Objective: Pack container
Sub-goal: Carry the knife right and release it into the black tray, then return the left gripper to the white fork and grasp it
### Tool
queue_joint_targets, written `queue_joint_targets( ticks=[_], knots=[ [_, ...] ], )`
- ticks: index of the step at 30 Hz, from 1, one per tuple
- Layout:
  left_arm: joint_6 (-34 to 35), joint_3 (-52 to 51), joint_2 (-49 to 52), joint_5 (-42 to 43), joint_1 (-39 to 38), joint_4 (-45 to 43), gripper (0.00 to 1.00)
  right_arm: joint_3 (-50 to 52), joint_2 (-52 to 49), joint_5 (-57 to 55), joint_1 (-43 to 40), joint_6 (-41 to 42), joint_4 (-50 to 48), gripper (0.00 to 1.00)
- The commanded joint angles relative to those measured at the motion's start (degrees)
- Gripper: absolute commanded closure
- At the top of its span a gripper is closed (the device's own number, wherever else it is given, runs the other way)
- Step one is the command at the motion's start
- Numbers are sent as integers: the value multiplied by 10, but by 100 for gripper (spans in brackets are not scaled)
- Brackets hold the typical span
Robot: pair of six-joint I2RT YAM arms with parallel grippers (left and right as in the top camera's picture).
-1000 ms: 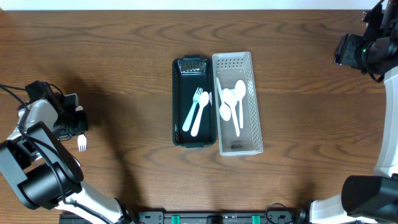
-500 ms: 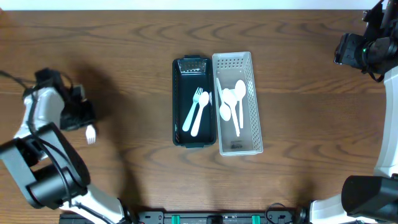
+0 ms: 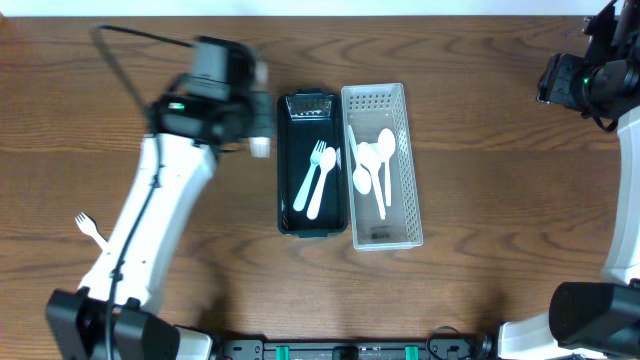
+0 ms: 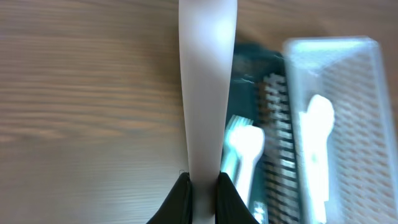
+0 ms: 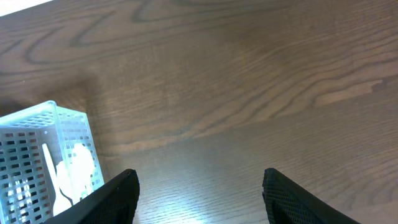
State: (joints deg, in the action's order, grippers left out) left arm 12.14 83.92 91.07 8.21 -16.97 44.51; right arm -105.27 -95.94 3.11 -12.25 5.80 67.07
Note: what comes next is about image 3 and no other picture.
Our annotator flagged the clear perforated plastic basket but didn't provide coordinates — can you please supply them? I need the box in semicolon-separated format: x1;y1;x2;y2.
341;83;423;251

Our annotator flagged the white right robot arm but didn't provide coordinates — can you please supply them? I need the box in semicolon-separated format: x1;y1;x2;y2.
497;54;639;359

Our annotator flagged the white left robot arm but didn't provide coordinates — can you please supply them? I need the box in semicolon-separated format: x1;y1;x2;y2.
45;91;274;359

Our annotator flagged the white plastic fork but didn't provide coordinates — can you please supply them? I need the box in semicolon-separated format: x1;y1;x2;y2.
74;212;108;251
248;137;271;158

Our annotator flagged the mint green plastic utensil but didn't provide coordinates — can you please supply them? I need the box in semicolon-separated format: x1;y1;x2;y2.
293;140;327;212

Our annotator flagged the dark green plastic tray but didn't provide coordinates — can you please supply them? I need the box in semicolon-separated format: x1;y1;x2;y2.
276;89;348;238

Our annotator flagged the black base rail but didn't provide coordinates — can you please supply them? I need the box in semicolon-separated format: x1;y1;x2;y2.
210;334;497;360

